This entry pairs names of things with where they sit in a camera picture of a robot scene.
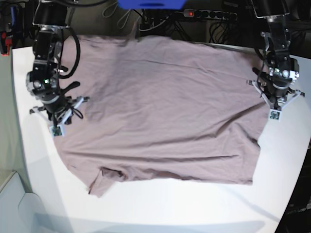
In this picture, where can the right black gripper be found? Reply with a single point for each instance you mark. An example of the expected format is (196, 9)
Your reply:
(58, 106)

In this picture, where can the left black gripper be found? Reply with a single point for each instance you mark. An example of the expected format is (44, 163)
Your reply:
(276, 95)

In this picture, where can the mauve pink t-shirt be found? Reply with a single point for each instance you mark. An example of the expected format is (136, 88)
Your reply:
(162, 108)

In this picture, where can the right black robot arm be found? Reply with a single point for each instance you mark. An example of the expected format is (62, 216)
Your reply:
(43, 81)

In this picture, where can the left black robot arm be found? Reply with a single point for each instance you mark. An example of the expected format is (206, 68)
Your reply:
(278, 71)

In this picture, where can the red and black clamp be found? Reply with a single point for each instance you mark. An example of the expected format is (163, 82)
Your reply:
(5, 43)

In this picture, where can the black power strip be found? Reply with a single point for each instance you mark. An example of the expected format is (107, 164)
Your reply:
(209, 14)

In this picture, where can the blue and black device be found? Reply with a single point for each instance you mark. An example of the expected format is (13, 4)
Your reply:
(17, 20)

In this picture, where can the white camera bracket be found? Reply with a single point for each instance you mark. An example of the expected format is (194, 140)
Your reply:
(275, 112)
(57, 124)

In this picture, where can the blue plastic mount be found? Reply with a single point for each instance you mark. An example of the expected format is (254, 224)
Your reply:
(151, 4)

